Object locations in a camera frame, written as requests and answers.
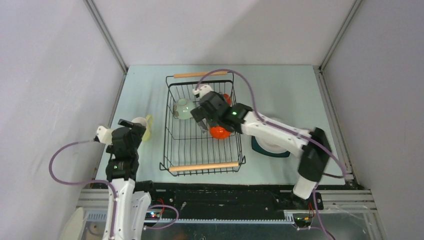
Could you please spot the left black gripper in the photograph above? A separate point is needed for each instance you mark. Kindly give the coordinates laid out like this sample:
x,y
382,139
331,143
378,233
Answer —
x,y
137,130

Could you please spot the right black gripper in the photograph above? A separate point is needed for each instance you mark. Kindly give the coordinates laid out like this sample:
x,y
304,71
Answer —
x,y
199,114

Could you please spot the orange glossy bowl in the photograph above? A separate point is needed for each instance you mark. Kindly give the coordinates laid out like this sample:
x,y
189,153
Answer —
x,y
219,132

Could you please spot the green floral ceramic bowl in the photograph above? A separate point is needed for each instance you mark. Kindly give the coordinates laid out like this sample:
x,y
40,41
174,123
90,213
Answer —
x,y
182,109

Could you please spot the teal square plate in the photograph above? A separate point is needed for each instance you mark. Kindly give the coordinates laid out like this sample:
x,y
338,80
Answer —
x,y
257,148

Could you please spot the white pink fluted plate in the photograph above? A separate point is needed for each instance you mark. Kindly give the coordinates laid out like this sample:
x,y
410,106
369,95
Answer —
x,y
270,147

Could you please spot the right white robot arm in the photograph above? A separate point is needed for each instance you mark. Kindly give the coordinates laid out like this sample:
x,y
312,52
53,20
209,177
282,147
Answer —
x,y
311,147

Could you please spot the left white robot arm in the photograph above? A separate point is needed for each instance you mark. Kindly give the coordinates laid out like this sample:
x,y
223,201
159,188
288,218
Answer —
x,y
127,209

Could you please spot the small orange ceramic cup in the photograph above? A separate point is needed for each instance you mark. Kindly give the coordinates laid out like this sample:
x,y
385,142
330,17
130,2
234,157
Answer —
x,y
228,99

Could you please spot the black wire dish rack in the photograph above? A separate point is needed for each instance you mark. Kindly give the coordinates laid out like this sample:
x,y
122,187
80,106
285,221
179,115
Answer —
x,y
188,150

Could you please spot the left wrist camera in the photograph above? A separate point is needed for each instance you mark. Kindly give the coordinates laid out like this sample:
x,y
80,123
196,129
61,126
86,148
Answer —
x,y
103,135

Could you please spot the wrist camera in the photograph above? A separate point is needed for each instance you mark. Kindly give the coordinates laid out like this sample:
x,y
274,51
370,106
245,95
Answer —
x,y
103,135
202,90

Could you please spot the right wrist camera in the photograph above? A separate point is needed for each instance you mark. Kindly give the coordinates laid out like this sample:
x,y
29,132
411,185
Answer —
x,y
202,90

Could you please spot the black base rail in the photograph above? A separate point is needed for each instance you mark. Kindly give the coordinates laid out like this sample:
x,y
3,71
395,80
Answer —
x,y
229,202

